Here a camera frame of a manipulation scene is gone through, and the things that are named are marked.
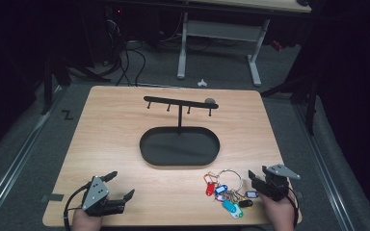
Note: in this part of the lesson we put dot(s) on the person's right hand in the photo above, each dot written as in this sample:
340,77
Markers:
278,213

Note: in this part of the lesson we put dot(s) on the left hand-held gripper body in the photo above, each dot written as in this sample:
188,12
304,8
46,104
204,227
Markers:
95,193

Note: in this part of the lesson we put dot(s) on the black metal stand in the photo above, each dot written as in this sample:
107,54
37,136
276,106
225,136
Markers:
303,91
49,85

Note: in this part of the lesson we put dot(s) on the key bunch with coloured tags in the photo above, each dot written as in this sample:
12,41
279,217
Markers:
230,199

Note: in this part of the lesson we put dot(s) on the grey tape strip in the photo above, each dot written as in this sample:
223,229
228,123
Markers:
56,197

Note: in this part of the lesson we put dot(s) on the white-framed desk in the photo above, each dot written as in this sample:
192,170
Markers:
224,30

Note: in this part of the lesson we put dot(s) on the black key rack with tray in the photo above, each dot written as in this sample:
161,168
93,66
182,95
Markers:
179,147

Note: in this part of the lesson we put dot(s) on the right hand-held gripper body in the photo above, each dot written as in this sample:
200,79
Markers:
275,183

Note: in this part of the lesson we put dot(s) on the small white object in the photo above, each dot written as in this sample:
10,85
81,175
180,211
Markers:
202,83

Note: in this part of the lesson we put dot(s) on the metal floor rail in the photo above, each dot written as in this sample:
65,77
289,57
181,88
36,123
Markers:
11,170
326,166

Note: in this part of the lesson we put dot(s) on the red object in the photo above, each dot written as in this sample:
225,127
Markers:
276,45

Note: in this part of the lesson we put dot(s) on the small grey lump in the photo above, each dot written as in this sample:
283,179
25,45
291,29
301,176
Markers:
210,100

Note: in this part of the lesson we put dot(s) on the person's left hand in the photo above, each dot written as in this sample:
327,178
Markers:
85,222

